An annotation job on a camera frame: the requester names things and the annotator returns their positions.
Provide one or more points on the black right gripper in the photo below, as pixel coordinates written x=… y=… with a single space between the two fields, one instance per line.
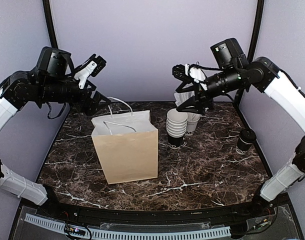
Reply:
x=195 y=100

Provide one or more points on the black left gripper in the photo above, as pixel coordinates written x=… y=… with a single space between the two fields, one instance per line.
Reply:
x=92 y=107

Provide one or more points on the brown paper bag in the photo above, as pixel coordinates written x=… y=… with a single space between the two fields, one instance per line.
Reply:
x=127 y=146

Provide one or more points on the black plastic cup lid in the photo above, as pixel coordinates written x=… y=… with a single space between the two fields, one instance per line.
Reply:
x=247 y=136

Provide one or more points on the black paper coffee cup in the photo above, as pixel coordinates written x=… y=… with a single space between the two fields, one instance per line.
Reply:
x=242 y=147

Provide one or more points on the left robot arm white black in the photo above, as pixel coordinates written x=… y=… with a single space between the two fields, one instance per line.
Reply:
x=54 y=79

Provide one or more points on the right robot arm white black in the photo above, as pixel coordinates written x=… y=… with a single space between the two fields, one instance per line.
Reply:
x=236 y=72

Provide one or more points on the bundle of white wrapped straws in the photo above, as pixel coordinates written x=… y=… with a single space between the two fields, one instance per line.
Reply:
x=182 y=97

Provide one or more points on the stack of black paper cups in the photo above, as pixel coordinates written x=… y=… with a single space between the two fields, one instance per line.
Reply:
x=176 y=126

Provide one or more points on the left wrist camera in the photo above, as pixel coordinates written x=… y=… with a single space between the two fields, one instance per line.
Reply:
x=91 y=67

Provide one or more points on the black left frame post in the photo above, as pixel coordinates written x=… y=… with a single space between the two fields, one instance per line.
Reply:
x=49 y=23

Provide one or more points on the grey cable duct rail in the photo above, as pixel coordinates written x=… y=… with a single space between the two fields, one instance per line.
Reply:
x=114 y=231

